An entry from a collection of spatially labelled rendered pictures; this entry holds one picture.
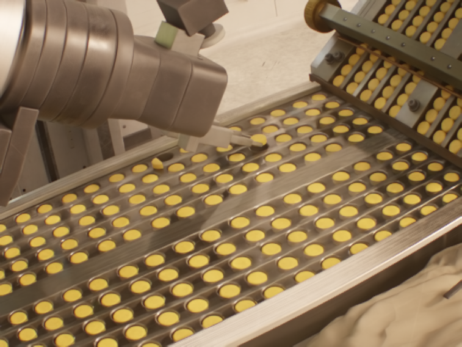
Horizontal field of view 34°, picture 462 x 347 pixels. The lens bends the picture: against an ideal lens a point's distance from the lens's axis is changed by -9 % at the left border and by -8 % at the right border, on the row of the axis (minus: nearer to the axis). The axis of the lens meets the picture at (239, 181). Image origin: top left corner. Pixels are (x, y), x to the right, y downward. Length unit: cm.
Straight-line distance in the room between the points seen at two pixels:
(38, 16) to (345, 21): 27
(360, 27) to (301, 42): 262
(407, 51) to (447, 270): 21
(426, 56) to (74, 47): 25
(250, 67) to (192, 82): 256
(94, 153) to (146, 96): 127
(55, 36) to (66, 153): 134
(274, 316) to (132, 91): 15
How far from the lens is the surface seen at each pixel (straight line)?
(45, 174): 177
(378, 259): 44
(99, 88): 45
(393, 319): 37
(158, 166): 55
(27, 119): 44
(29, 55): 42
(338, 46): 65
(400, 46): 57
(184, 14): 48
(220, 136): 53
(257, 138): 56
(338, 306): 43
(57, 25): 43
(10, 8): 42
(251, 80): 292
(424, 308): 37
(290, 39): 325
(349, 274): 43
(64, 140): 175
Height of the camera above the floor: 123
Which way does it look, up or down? 32 degrees down
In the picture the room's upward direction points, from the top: 8 degrees counter-clockwise
